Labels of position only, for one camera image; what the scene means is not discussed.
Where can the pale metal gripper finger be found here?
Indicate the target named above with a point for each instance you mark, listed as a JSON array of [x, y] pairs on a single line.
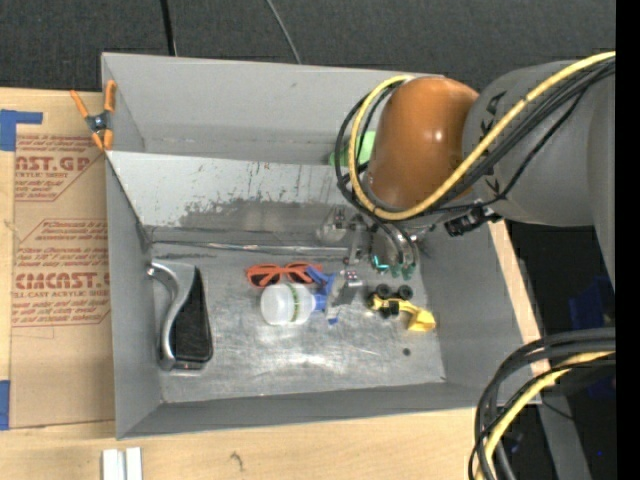
[[334, 228], [350, 288]]

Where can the yellow and black toy digger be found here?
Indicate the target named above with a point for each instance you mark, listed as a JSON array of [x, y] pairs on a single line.
[[412, 313]]

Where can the white spray bottle blue nozzle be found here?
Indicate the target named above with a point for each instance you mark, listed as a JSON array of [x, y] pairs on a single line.
[[282, 304]]

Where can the red-orange sunglasses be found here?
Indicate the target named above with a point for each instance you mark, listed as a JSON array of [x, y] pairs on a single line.
[[270, 275]]

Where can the light green object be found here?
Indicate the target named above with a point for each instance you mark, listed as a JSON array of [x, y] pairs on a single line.
[[369, 144]]

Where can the grey metal bin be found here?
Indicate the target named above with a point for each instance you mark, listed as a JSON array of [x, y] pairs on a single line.
[[280, 363]]

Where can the brown cardboard board red print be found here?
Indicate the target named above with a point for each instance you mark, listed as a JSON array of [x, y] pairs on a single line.
[[55, 368]]

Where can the black cylinder on white bracket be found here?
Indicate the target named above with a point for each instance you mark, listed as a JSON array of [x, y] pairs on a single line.
[[462, 224]]

